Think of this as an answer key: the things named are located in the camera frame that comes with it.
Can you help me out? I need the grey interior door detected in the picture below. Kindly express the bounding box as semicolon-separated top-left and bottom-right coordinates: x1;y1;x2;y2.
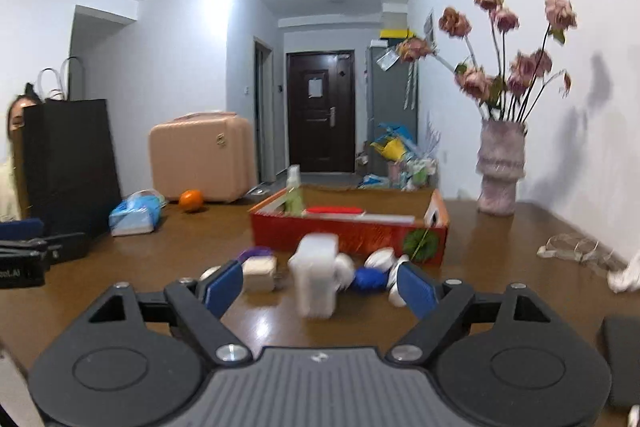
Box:
253;37;275;184

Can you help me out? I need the grey refrigerator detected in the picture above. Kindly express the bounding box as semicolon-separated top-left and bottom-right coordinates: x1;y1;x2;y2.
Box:
366;44;419;144

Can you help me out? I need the small beige box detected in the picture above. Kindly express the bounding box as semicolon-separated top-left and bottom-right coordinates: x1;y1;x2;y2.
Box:
241;256;279;293

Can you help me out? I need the black flat pad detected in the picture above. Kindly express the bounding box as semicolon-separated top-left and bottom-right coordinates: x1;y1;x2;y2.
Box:
599;315;640;411

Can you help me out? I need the translucent plastic container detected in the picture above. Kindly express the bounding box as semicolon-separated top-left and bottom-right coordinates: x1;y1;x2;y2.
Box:
288;233;340;319

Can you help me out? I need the pink suitcase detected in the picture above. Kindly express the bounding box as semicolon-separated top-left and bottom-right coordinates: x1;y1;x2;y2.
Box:
148;110;259;204

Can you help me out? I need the crumpled white tissue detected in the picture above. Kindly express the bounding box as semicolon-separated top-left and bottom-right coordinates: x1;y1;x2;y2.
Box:
607;252;640;294

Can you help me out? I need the green spray bottle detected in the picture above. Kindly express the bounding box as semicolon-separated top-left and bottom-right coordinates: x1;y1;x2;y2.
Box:
283;164;305;216

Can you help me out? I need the white case with red lid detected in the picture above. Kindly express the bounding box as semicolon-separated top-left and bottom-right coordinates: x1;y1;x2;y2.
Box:
304;205;367;221

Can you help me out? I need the clear plastic bag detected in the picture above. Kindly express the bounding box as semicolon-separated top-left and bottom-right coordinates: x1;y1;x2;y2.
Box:
375;46;401;72

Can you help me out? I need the pink textured vase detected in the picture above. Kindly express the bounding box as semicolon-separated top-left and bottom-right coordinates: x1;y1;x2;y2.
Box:
474;119;527;216

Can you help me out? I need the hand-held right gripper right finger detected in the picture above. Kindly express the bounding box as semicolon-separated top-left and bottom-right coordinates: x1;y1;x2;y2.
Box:
386;262;561;365

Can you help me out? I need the orange cardboard box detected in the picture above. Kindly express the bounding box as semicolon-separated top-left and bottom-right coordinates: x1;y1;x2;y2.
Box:
248;186;451;267

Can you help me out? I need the blue tissue pack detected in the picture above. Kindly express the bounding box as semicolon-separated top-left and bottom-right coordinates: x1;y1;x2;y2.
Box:
108;189;167;238

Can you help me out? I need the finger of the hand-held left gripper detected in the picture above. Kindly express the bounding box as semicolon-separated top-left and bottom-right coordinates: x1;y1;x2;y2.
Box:
0;233;92;265
0;219;45;241

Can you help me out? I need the blue tape roll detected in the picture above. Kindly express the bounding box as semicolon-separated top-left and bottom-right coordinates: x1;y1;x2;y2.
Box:
349;267;391;293

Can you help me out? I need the black paper bag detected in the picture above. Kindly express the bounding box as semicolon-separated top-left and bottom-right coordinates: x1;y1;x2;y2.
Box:
22;56;124;241

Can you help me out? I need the bunch of dried pink roses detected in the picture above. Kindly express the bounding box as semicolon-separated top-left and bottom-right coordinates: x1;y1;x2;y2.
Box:
396;0;579;124

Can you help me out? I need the blue and yellow bundle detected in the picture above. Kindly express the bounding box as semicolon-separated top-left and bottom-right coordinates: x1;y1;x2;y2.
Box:
371;122;417;164

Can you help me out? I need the orange fruit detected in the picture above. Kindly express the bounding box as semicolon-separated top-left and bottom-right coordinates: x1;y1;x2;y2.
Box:
178;189;205;213

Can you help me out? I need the pink bin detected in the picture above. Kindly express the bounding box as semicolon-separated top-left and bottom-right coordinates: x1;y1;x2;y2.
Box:
387;160;407;188

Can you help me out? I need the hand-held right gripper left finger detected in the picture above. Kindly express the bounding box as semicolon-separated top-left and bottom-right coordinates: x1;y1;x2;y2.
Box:
75;259;253;367

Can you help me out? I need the dark brown entrance door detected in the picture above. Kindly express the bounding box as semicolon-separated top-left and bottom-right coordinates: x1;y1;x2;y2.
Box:
285;50;356;174

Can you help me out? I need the white earphone cable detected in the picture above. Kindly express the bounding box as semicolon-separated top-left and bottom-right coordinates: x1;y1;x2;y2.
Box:
537;232;626;276

